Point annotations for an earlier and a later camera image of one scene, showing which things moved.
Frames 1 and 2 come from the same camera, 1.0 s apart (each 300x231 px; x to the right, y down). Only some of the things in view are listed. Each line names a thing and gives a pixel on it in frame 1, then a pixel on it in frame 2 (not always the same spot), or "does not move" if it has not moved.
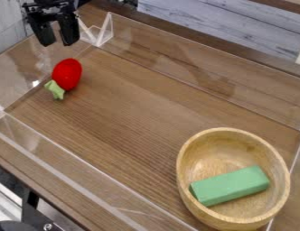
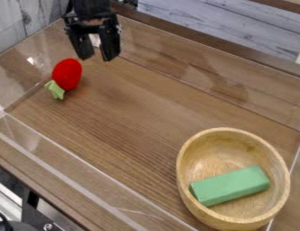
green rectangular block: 228,186 does not move
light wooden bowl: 219,152 does not move
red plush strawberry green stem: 67,77 does not move
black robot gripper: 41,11 to 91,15
